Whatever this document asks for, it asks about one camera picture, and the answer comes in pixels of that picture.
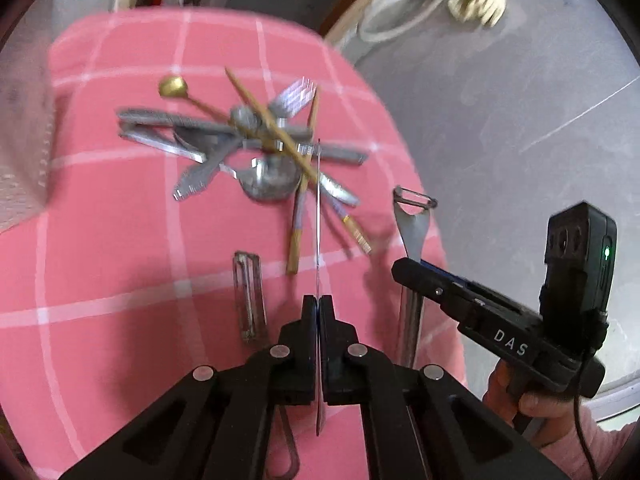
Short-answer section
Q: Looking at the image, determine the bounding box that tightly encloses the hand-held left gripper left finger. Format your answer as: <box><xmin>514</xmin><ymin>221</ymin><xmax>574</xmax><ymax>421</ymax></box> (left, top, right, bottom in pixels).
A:
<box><xmin>60</xmin><ymin>295</ymin><xmax>318</xmax><ymax>480</ymax></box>

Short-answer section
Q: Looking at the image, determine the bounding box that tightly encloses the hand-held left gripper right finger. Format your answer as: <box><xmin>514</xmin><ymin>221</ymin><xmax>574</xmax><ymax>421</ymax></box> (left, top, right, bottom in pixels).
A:
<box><xmin>320</xmin><ymin>295</ymin><xmax>571</xmax><ymax>480</ymax></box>

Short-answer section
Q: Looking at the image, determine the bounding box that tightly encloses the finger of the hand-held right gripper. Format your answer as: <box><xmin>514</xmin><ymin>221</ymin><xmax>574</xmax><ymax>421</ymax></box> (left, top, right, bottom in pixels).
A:
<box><xmin>391</xmin><ymin>258</ymin><xmax>481</xmax><ymax>328</ymax></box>
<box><xmin>422</xmin><ymin>260</ymin><xmax>525</xmax><ymax>314</ymax></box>

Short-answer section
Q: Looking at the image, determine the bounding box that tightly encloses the steel Y-shaped peeler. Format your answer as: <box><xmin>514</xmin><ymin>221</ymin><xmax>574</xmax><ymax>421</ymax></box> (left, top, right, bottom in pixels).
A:
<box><xmin>392</xmin><ymin>185</ymin><xmax>439</xmax><ymax>368</ymax></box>

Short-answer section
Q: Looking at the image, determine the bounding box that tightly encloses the thin steel knife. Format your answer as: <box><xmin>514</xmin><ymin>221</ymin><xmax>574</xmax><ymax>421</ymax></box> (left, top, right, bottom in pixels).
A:
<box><xmin>314</xmin><ymin>137</ymin><xmax>329</xmax><ymax>437</ymax></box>

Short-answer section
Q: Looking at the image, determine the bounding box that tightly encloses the steel spoon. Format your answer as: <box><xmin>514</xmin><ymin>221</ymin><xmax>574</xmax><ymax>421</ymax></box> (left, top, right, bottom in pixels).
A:
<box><xmin>220</xmin><ymin>154</ymin><xmax>302</xmax><ymax>204</ymax></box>
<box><xmin>229</xmin><ymin>105</ymin><xmax>262</xmax><ymax>138</ymax></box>

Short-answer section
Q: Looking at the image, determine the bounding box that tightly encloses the white perforated utensil holder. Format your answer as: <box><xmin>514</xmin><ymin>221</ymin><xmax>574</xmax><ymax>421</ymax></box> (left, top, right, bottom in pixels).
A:
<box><xmin>0</xmin><ymin>62</ymin><xmax>57</xmax><ymax>235</ymax></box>

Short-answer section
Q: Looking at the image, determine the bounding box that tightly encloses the person's right hand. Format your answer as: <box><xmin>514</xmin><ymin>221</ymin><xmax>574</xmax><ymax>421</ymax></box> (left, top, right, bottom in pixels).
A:
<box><xmin>482</xmin><ymin>360</ymin><xmax>577</xmax><ymax>448</ymax></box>

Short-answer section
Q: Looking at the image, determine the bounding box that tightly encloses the grey flat utensil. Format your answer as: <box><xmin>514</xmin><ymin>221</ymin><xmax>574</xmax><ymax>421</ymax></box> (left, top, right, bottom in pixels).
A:
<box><xmin>295</xmin><ymin>141</ymin><xmax>369</xmax><ymax>166</ymax></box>
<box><xmin>116</xmin><ymin>106</ymin><xmax>237</xmax><ymax>137</ymax></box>

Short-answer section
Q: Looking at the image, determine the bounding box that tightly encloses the pink checked tablecloth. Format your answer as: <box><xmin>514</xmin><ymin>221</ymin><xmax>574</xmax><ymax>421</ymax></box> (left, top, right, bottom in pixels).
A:
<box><xmin>0</xmin><ymin>7</ymin><xmax>468</xmax><ymax>480</ymax></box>

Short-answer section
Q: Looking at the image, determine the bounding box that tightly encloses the steel fork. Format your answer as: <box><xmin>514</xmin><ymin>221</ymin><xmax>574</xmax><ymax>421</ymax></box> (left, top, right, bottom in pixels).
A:
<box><xmin>265</xmin><ymin>77</ymin><xmax>318</xmax><ymax>127</ymax></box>
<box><xmin>172</xmin><ymin>145</ymin><xmax>242</xmax><ymax>202</ymax></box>

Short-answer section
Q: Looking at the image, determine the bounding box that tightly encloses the steel table knife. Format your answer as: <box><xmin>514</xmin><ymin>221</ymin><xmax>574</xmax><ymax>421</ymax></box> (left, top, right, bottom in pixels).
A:
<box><xmin>119</xmin><ymin>129</ymin><xmax>207</xmax><ymax>164</ymax></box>

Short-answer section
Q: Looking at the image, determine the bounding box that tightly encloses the gold spoon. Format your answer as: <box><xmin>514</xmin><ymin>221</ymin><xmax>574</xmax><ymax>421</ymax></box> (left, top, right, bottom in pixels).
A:
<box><xmin>159</xmin><ymin>76</ymin><xmax>236</xmax><ymax>123</ymax></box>

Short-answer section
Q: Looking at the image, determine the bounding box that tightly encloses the steel utensil patterned wooden handle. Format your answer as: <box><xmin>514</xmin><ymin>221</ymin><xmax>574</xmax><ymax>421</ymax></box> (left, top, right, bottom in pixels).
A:
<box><xmin>319</xmin><ymin>171</ymin><xmax>374</xmax><ymax>256</ymax></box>

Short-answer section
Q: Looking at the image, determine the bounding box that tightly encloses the black cable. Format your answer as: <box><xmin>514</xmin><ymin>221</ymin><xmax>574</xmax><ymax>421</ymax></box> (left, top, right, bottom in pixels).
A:
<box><xmin>572</xmin><ymin>355</ymin><xmax>604</xmax><ymax>480</ymax></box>

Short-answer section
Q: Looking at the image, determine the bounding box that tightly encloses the white hose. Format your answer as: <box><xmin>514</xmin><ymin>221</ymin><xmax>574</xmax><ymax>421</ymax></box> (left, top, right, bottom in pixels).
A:
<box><xmin>357</xmin><ymin>0</ymin><xmax>454</xmax><ymax>44</ymax></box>

